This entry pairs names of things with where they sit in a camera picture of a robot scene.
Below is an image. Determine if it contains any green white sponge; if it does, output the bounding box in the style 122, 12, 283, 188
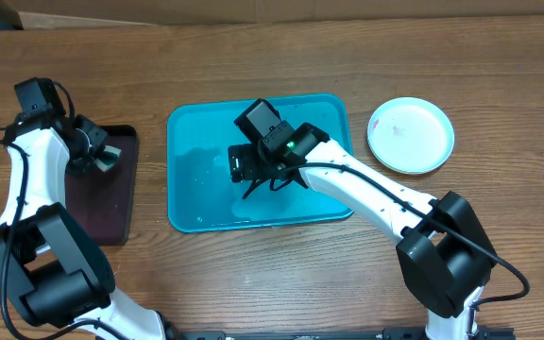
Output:
94, 144, 122, 173

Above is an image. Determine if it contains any light blue plate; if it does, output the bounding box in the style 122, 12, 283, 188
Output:
366, 97, 455, 175

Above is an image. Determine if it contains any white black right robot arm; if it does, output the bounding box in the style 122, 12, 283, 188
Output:
229, 121, 496, 339

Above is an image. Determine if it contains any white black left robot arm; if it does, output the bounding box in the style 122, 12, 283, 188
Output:
0, 110, 182, 339

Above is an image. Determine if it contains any teal plastic tray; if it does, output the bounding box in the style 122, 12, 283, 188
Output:
166, 99, 352, 232

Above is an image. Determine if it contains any black shallow water tray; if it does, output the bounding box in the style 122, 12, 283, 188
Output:
65, 125, 139, 246

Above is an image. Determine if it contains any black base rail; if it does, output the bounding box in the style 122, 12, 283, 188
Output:
94, 326, 519, 340

